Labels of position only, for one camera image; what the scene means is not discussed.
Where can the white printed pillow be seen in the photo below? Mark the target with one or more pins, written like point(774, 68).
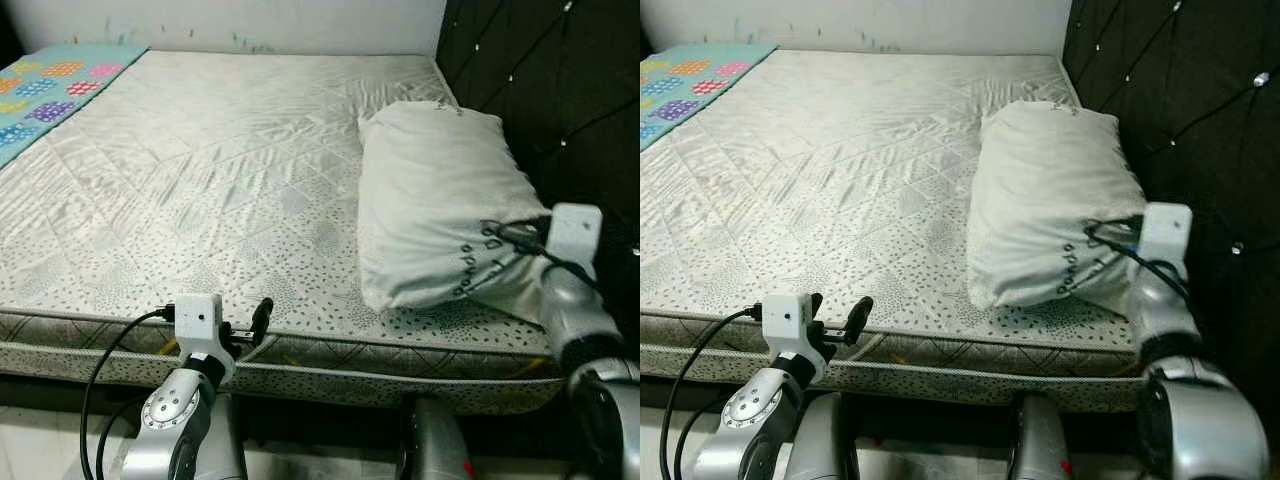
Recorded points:
point(1040, 190)
point(430, 190)

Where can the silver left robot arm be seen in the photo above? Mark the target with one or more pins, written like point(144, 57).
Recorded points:
point(750, 430)
point(175, 430)

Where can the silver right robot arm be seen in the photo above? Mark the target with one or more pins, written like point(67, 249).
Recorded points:
point(1190, 400)
point(590, 340)

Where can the quilted grey mattress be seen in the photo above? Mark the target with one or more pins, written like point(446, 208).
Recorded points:
point(200, 180)
point(830, 180)

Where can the black tufted headboard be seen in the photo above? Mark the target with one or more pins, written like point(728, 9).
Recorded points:
point(1190, 100)
point(560, 90)

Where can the silver right robot leg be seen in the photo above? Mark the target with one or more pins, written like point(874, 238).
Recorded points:
point(435, 440)
point(1040, 440)

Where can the teal patchwork polka dot blanket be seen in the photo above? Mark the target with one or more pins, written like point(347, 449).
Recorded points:
point(690, 85)
point(50, 90)

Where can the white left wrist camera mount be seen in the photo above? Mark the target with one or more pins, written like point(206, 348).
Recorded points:
point(787, 320)
point(198, 322)

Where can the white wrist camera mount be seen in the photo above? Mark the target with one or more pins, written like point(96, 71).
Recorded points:
point(198, 322)
point(787, 320)
point(1167, 238)
point(575, 238)

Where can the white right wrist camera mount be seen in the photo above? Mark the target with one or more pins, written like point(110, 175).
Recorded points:
point(575, 238)
point(1167, 238)

